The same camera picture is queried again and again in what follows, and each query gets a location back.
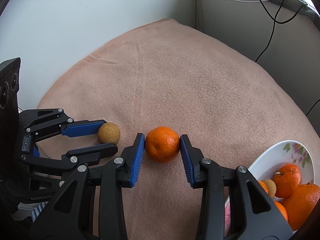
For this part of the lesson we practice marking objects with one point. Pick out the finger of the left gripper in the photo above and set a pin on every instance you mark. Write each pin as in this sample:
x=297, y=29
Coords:
x=91, y=155
x=81, y=128

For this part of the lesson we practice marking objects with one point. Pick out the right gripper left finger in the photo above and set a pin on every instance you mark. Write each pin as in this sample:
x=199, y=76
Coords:
x=68, y=215

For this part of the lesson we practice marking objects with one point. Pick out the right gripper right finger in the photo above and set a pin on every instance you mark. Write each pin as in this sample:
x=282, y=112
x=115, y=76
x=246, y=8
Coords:
x=233, y=205

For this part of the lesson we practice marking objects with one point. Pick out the brown longan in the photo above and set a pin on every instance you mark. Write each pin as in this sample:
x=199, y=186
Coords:
x=109, y=133
x=271, y=187

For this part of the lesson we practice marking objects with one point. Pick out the tiny kumquat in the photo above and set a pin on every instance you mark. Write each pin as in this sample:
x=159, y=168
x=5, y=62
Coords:
x=263, y=185

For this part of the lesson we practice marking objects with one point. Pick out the bumpy large mandarin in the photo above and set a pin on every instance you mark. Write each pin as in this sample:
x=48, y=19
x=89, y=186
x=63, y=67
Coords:
x=300, y=204

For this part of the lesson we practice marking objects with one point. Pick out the medium mandarin front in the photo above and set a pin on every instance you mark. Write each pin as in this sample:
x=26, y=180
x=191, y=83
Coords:
x=287, y=179

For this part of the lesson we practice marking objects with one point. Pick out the medium mandarin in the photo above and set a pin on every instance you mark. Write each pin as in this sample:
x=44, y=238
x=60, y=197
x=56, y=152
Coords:
x=287, y=179
x=162, y=144

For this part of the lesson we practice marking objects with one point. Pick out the smooth large orange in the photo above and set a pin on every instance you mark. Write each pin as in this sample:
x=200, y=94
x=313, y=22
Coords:
x=282, y=210

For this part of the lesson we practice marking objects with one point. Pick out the floral white plate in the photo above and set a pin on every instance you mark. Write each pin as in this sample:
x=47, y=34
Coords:
x=281, y=154

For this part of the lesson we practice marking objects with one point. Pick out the pink towel cloth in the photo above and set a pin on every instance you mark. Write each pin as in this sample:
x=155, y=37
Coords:
x=168, y=74

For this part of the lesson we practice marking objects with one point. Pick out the white panel board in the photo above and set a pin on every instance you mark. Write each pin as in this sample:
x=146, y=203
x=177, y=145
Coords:
x=52, y=35

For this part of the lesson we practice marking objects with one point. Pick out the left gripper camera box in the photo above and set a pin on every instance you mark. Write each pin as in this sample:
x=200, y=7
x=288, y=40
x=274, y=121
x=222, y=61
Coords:
x=9, y=107

